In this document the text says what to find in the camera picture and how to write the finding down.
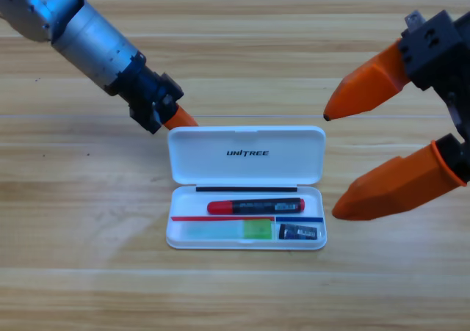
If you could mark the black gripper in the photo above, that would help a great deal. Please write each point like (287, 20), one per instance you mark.
(433, 48)
(150, 103)

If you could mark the white Unitree pencil case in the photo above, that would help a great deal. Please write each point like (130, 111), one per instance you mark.
(246, 169)

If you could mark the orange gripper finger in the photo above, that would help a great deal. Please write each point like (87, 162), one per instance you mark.
(396, 188)

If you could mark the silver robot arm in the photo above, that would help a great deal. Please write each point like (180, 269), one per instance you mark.
(84, 33)

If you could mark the red and black marker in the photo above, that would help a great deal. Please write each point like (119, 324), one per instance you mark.
(257, 206)

